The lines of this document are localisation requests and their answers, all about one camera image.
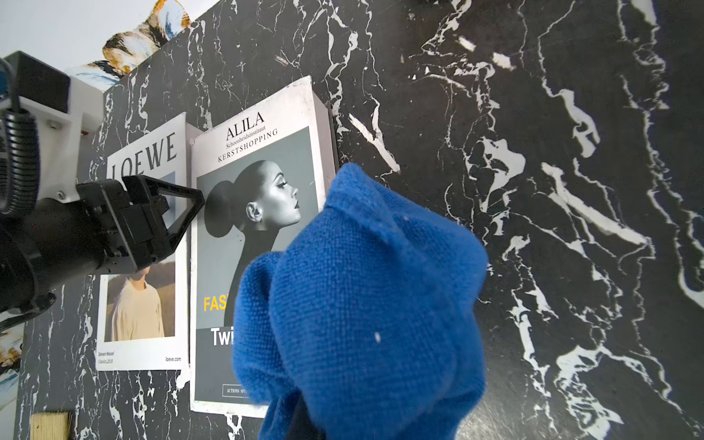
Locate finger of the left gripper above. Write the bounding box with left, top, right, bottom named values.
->
left=122, top=175, right=205, bottom=259

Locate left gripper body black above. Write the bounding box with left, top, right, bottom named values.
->
left=1, top=180, right=165, bottom=313

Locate LOEWE white magazine book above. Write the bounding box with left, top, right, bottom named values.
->
left=95, top=113, right=201, bottom=371

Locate grey Twins story book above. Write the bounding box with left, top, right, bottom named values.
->
left=190, top=76, right=338, bottom=418

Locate blue microfibre cloth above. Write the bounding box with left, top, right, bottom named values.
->
left=233, top=163, right=488, bottom=439

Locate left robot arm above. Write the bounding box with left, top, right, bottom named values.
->
left=1, top=51, right=205, bottom=330

